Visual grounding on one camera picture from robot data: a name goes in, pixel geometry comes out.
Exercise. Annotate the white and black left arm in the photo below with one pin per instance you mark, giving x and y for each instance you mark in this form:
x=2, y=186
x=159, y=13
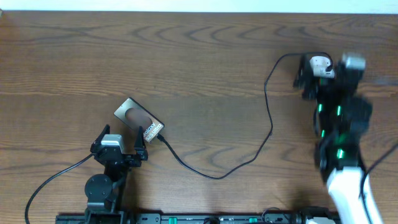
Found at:
x=105, y=191

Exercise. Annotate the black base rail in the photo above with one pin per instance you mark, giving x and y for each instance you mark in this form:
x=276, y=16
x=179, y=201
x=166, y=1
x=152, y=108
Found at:
x=273, y=215

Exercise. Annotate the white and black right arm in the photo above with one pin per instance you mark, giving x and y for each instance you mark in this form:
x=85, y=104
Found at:
x=341, y=117

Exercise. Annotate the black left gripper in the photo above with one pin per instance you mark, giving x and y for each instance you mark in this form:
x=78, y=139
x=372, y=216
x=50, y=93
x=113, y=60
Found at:
x=127, y=156

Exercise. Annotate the white USB wall charger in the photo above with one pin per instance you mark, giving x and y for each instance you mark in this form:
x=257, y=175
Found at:
x=322, y=67

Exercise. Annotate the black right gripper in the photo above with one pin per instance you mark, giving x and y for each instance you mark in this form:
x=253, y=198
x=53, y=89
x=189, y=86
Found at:
x=303, y=75

